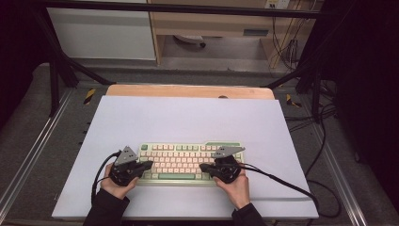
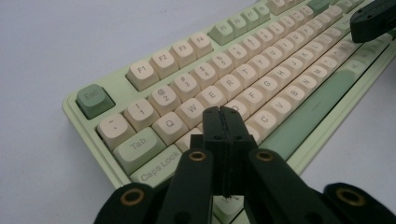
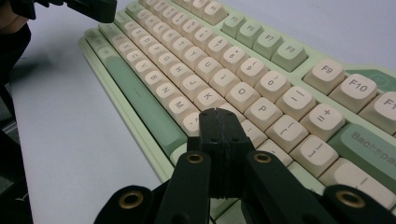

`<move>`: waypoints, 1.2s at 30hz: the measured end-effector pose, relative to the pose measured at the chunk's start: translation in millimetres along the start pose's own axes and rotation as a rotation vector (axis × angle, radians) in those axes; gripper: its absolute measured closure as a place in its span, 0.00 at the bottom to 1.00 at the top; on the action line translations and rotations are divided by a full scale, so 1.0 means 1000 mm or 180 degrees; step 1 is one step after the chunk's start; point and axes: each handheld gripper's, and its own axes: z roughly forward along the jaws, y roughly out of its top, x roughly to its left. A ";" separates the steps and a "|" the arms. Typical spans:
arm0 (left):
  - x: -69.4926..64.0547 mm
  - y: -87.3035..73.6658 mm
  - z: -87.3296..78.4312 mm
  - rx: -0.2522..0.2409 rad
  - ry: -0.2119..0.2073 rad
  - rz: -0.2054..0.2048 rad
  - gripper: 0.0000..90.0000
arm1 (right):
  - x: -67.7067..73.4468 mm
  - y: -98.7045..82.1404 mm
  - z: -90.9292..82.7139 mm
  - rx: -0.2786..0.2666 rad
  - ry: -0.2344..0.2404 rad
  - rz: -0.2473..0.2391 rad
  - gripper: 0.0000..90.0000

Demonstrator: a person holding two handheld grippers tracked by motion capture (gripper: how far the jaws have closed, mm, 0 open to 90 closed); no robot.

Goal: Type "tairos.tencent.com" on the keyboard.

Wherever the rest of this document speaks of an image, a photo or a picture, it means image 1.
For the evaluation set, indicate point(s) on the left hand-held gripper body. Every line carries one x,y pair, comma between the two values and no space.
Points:
125,157

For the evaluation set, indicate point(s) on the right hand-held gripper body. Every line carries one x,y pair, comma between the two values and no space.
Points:
227,150

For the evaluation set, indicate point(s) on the green and cream mechanical keyboard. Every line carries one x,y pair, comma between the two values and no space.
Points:
178,158

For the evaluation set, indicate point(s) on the person's left hand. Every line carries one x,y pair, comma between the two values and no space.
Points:
116,191

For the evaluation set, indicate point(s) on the person's right hand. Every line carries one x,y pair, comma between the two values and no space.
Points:
238,194

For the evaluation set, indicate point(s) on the yellow black tape strip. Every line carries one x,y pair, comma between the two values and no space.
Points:
291,101
89,96

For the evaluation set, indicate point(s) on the light wooden table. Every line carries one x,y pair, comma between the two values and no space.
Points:
175,91

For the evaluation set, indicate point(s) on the black metal stand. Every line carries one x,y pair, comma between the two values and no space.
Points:
316,84
54,81

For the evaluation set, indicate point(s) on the white chair base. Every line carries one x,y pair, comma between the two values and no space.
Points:
189,39

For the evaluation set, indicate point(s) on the grey desk label panel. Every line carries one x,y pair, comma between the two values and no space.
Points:
255,32

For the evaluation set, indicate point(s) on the white cabinet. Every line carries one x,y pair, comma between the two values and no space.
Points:
100,34

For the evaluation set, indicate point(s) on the light wooden desk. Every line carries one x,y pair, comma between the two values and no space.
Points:
213,23

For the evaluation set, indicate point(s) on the black metal crossbar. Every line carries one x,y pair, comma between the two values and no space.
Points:
175,8

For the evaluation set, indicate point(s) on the white power outlet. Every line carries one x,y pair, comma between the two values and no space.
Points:
277,3

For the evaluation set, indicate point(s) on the aluminium floor rail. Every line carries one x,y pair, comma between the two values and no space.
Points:
338,175
34,150

